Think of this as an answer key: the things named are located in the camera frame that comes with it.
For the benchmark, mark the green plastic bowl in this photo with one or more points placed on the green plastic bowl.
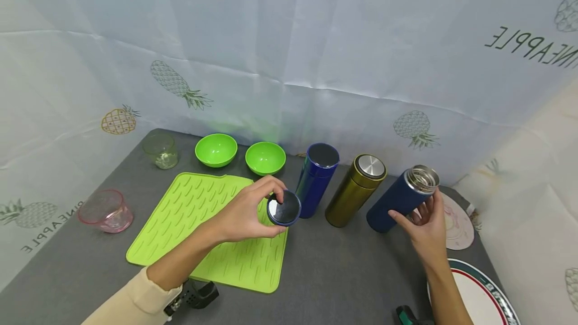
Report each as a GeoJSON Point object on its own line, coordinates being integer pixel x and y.
{"type": "Point", "coordinates": [265, 158]}
{"type": "Point", "coordinates": [216, 150]}

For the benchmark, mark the gold thermos with steel lid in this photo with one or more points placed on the gold thermos with steel lid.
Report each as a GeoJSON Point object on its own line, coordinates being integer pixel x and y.
{"type": "Point", "coordinates": [352, 192]}

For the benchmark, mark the white plate red green rim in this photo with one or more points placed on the white plate red green rim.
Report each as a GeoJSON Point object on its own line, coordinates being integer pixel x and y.
{"type": "Point", "coordinates": [478, 297]}

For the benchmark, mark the clear greenish plastic cup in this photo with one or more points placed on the clear greenish plastic cup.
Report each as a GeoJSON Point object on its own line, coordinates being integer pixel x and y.
{"type": "Point", "coordinates": [161, 152]}

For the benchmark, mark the person's left thumb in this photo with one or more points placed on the person's left thumb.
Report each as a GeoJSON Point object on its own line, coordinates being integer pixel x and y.
{"type": "Point", "coordinates": [271, 231]}

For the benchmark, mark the green silicone ridged mat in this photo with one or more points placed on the green silicone ridged mat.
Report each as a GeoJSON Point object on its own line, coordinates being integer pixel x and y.
{"type": "Point", "coordinates": [189, 214]}

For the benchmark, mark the person's left forearm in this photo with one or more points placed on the person's left forearm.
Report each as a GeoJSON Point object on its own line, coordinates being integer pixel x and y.
{"type": "Point", "coordinates": [180, 270]}

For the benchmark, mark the person's left hand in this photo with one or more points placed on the person's left hand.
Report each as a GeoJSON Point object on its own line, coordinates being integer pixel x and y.
{"type": "Point", "coordinates": [241, 217]}

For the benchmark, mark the person's right hand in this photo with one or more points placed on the person's right hand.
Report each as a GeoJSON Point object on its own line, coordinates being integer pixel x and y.
{"type": "Point", "coordinates": [429, 237]}

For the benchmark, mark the round blue bottle lid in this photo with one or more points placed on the round blue bottle lid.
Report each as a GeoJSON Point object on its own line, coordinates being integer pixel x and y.
{"type": "Point", "coordinates": [284, 208]}

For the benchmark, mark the matte dark blue thermos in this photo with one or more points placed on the matte dark blue thermos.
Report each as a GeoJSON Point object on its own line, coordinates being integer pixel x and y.
{"type": "Point", "coordinates": [397, 199]}

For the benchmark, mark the person's left index finger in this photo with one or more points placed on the person's left index finger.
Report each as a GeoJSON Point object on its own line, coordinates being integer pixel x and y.
{"type": "Point", "coordinates": [269, 184]}

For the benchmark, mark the clear pink plastic cup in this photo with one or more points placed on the clear pink plastic cup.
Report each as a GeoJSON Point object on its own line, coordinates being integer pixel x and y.
{"type": "Point", "coordinates": [108, 212]}

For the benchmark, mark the round white pink-patterned plate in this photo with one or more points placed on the round white pink-patterned plate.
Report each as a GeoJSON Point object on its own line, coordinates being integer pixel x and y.
{"type": "Point", "coordinates": [458, 224]}

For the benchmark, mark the glossy blue thermos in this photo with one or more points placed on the glossy blue thermos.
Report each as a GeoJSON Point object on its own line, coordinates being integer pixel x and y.
{"type": "Point", "coordinates": [316, 179]}

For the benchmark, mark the person's right thumb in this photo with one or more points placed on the person's right thumb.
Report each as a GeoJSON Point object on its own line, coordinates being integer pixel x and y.
{"type": "Point", "coordinates": [401, 218]}

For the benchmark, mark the person's right forearm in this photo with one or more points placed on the person's right forearm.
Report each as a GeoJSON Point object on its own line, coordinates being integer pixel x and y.
{"type": "Point", "coordinates": [447, 295]}

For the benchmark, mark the person's right fingers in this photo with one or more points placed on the person's right fingers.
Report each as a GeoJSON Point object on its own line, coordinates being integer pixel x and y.
{"type": "Point", "coordinates": [431, 207]}

